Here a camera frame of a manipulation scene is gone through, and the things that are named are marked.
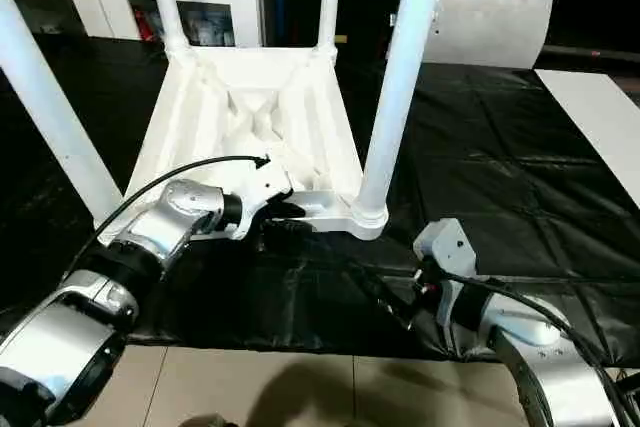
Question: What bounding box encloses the white plastic table top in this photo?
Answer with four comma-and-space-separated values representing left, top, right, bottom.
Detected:
94, 44, 390, 244

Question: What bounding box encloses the black work mat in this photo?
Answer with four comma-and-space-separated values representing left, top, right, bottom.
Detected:
0, 33, 640, 368

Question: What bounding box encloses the white board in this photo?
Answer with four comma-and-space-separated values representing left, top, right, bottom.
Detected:
534, 67, 640, 210

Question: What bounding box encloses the grey white pillow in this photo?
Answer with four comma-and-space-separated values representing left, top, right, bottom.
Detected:
391, 0, 557, 71

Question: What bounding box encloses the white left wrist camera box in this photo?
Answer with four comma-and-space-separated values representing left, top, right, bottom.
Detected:
230, 154, 295, 242

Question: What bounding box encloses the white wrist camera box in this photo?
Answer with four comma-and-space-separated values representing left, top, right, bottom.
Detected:
412, 216, 480, 290
230, 154, 295, 242

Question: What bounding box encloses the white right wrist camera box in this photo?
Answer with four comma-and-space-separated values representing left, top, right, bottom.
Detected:
412, 216, 480, 290

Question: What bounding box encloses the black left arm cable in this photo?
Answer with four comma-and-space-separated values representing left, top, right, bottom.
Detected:
58, 154, 273, 290

